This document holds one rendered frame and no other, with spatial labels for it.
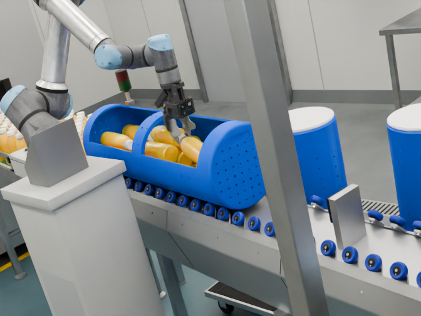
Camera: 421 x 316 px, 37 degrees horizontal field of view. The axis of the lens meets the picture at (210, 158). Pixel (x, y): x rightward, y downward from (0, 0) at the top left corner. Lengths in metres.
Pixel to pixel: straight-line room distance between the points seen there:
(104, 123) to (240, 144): 0.86
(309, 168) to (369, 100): 3.45
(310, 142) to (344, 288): 0.86
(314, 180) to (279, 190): 1.18
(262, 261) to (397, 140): 0.69
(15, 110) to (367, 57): 4.04
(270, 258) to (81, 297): 0.69
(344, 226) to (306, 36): 4.42
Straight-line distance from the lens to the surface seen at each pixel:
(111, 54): 1.97
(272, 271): 1.93
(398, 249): 1.77
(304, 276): 1.43
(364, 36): 5.76
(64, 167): 2.21
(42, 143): 2.16
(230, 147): 1.99
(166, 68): 2.05
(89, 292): 2.24
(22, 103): 2.25
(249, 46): 1.24
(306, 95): 6.28
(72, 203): 2.13
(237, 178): 2.02
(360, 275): 1.69
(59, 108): 2.36
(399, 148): 2.32
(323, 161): 2.50
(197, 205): 2.16
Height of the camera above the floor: 1.82
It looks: 20 degrees down
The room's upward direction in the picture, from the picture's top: 14 degrees counter-clockwise
